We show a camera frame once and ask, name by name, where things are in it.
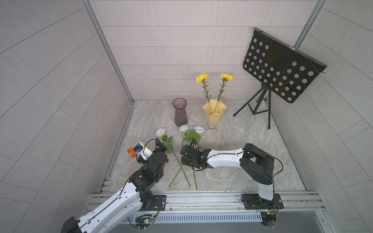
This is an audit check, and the white rose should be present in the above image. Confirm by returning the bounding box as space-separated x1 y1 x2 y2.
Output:
193 126 205 190
171 124 195 187
155 128 191 187

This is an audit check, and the yellow carnation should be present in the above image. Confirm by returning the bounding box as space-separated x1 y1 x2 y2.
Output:
196 73 212 114
214 74 233 112

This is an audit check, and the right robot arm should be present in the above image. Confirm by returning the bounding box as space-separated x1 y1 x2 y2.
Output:
180 143 277 203

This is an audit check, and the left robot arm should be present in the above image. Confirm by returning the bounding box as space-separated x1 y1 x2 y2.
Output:
61 138 168 233

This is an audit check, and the purple glass vase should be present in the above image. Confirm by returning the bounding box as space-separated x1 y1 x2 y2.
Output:
172 98 188 127

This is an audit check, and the orange arch block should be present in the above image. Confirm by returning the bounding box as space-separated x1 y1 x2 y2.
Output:
127 148 137 158

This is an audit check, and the yellow wavy vase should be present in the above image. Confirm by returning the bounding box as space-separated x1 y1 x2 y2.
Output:
202 100 227 132

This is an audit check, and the left circuit board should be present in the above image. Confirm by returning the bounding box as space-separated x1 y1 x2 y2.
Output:
135 214 156 230

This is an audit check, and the ventilation grille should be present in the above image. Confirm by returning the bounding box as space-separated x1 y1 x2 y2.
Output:
155 212 263 224

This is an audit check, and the black perforated music stand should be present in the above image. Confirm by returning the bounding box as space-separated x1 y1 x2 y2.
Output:
242 28 327 115

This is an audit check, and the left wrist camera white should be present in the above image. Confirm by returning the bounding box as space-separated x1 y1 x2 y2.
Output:
133 141 153 164

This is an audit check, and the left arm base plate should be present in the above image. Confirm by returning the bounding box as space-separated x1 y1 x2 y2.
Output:
140 195 167 212

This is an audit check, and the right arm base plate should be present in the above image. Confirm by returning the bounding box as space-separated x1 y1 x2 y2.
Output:
241 193 284 210

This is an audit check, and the aluminium rail frame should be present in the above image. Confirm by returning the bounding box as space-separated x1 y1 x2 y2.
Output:
81 187 330 216

